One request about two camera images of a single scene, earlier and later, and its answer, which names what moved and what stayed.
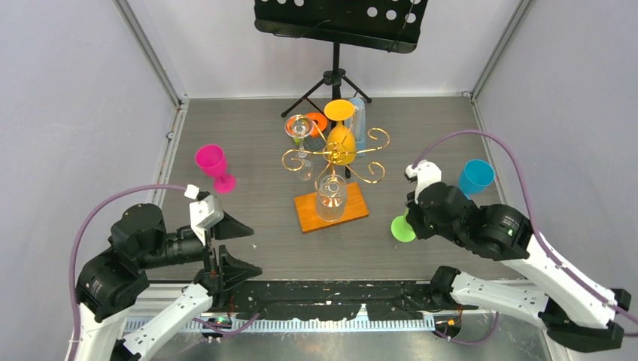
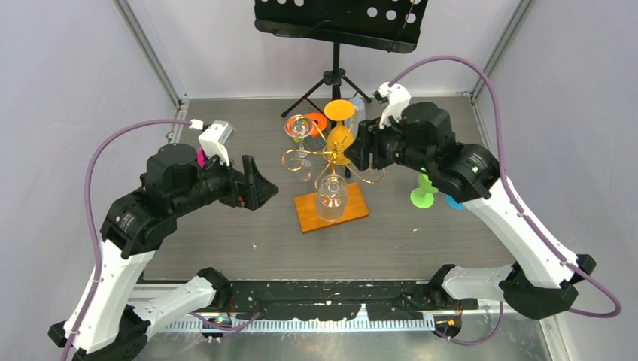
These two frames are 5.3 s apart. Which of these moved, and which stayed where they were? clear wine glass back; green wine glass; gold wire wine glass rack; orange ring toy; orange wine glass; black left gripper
Moved: black left gripper; green wine glass
Stayed: clear wine glass back; orange wine glass; gold wire wine glass rack; orange ring toy
